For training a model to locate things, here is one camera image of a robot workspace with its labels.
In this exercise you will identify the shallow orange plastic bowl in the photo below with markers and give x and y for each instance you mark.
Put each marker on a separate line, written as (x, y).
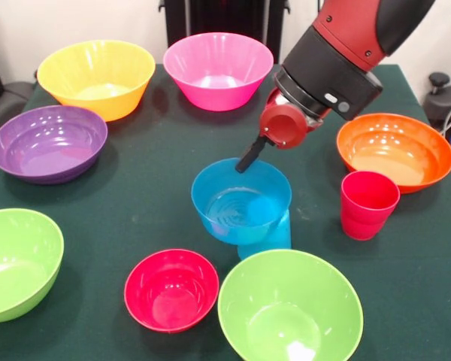
(394, 154)

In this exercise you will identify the small red plastic bowl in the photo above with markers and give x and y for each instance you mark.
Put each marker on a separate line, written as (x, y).
(169, 293)

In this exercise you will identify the large yellow-orange plastic bowl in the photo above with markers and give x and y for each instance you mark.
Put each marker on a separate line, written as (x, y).
(97, 64)

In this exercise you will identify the large pink plastic bowl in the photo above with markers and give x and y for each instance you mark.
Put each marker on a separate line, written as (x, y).
(218, 56)

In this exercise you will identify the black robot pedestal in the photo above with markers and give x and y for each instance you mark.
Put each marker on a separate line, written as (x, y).
(218, 17)

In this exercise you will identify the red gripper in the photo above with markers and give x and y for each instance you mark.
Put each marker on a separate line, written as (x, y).
(285, 128)

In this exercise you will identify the dark green table cloth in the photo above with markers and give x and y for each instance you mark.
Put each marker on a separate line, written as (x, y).
(173, 150)

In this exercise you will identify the red plastic cup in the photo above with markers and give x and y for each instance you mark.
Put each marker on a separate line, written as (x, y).
(364, 218)

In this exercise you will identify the small blue plastic bowl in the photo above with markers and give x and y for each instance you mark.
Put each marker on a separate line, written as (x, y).
(278, 184)

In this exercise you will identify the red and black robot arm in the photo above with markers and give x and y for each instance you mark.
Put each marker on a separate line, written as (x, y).
(338, 56)

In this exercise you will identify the blue plastic cup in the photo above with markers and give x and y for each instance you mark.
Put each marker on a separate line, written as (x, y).
(282, 237)

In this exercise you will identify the light green plastic bowl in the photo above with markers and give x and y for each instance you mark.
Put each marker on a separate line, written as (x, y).
(289, 301)
(19, 263)

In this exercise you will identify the shallow purple plastic bowl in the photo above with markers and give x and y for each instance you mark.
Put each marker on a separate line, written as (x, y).
(49, 146)

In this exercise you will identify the black floor stand base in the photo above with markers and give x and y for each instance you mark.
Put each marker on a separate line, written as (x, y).
(443, 101)

